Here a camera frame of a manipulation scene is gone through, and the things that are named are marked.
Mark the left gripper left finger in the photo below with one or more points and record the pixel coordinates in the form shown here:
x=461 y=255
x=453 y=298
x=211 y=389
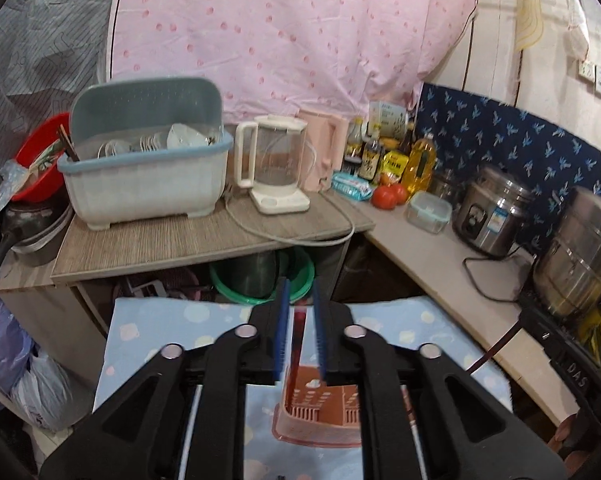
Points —
x=182 y=414

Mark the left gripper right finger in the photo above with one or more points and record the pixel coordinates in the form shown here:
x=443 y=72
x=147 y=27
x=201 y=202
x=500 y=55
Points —
x=421 y=416

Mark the black induction cooker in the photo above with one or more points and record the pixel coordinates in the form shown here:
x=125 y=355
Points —
x=577 y=368

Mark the pink perforated utensil holder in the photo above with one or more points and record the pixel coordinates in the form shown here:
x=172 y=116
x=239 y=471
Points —
x=313 y=414

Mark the purple plastic bag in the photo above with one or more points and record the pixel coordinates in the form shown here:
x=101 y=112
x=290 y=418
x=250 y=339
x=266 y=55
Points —
x=15 y=351

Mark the green plastic basin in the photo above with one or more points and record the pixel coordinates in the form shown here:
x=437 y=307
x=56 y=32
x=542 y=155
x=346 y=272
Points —
x=252 y=279

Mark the large steel steamer pot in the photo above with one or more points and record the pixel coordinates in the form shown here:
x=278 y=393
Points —
x=567 y=277

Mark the silver rice cooker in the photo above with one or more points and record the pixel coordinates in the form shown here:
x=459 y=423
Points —
x=494 y=210

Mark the clear food container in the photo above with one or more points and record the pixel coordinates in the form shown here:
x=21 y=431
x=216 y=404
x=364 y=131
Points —
x=428 y=212

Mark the black frying pan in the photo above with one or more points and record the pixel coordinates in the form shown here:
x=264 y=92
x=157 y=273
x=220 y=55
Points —
x=23 y=221

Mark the red tomato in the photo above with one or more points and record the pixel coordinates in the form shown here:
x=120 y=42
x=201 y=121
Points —
x=384 y=198
x=400 y=193

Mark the blue wipes packet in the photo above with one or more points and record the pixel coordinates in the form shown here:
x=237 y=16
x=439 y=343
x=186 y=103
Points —
x=351 y=186

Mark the red plastic basin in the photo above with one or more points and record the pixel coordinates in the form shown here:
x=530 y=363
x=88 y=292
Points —
x=39 y=154

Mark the cooking oil bottle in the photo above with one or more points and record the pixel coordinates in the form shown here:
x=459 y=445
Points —
x=420 y=167

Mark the yellow seasoning packet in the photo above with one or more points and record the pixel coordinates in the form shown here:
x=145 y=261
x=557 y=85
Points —
x=393 y=166

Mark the dish drainer box with lid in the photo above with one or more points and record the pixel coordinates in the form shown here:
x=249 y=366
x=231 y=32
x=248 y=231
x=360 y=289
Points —
x=146 y=148

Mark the soy sauce bottle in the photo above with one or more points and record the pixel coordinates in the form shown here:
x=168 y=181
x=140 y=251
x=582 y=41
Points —
x=371 y=155

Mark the navy floral cloth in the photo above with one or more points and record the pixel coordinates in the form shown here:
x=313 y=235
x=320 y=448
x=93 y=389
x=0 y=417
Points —
x=473 y=131

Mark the glass electric kettle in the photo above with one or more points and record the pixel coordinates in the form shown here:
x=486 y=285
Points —
x=268 y=163

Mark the white carton box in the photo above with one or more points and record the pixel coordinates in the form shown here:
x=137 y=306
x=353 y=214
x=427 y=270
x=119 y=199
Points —
x=390 y=118

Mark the pink electric kettle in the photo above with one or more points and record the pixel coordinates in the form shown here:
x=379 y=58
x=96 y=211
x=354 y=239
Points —
x=326 y=135

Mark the grey striped cloth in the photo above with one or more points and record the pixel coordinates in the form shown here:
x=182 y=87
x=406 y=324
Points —
x=50 y=50

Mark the pink dotted curtain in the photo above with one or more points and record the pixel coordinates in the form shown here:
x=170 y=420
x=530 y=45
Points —
x=283 y=56

